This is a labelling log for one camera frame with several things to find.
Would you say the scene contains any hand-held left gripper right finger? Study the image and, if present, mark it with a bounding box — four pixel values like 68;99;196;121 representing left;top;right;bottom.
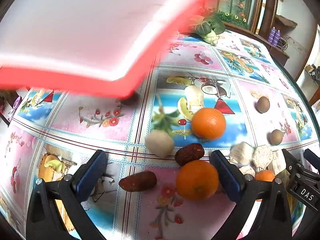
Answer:
209;151;293;240

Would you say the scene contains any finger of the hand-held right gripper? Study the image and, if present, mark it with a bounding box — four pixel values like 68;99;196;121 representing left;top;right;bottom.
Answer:
303;149;320;163
282;149;320;209

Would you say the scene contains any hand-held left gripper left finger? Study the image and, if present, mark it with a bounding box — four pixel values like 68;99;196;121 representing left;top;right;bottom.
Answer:
26;149;108;240

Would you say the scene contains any large orange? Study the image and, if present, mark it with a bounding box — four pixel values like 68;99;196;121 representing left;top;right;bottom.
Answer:
176;160;220;201
191;108;227;141

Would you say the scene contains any small orange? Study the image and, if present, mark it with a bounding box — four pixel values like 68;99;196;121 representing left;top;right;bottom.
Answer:
254;169;275;182

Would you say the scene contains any red date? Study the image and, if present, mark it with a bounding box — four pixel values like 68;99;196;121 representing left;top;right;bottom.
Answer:
118;171;157;192
174;143;205;167

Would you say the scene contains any red cardboard box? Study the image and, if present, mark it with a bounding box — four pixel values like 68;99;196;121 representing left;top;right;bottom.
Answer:
0;0;218;98

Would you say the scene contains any fruit print tablecloth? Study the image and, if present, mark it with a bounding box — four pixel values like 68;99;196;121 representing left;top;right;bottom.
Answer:
0;29;318;240

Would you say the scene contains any green bok choy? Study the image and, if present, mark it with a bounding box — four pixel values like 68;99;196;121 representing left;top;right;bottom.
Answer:
186;15;225;46

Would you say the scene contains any floral glass wooden cabinet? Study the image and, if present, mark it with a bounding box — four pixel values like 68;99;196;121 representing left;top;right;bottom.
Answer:
200;0;265;34

